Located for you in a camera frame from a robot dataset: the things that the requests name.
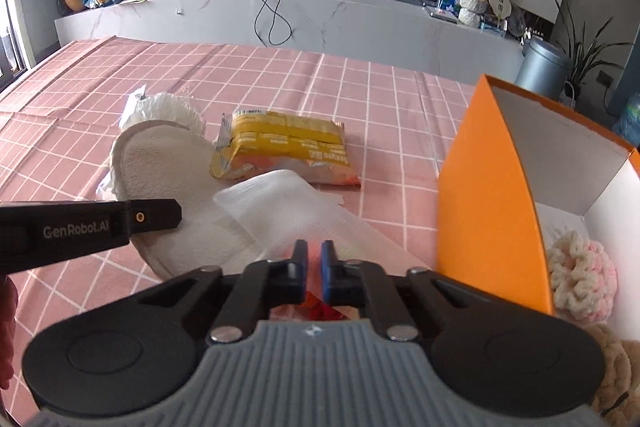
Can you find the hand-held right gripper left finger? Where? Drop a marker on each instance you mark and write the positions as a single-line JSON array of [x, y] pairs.
[[300, 267]]

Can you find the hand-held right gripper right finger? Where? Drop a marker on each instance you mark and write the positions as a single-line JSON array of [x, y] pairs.
[[328, 267]]

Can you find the translucent white plastic pack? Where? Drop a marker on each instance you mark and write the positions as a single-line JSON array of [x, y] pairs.
[[300, 212]]

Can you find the white fleece insole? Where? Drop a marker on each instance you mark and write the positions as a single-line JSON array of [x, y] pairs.
[[165, 157]]

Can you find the yellow plastic packet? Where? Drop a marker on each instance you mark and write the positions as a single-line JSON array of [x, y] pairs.
[[285, 142]]

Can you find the white diaper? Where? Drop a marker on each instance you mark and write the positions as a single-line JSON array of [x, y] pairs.
[[165, 107]]

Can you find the orange cardboard box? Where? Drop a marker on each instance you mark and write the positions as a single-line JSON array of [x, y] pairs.
[[485, 207]]

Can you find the pink cream knitted piece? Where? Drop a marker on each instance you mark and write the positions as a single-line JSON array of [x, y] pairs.
[[582, 274]]

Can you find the brown plush slipper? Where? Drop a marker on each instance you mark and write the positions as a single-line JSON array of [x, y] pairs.
[[617, 372]]

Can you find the pink checked tablecloth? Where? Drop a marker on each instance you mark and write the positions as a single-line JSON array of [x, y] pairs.
[[350, 107]]

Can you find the white marble TV console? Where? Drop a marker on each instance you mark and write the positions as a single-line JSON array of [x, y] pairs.
[[350, 27]]

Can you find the silver laptop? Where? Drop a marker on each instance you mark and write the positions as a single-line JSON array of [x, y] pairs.
[[440, 14]]

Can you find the white knitted basket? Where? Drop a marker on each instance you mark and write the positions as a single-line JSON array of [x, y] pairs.
[[471, 18], [472, 1]]

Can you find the grey metal trash can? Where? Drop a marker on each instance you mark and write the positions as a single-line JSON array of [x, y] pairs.
[[542, 67]]

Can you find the round paper fan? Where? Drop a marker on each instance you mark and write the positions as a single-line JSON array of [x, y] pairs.
[[499, 4]]

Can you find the potted long-leaf plant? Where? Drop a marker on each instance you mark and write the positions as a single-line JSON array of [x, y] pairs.
[[582, 52]]

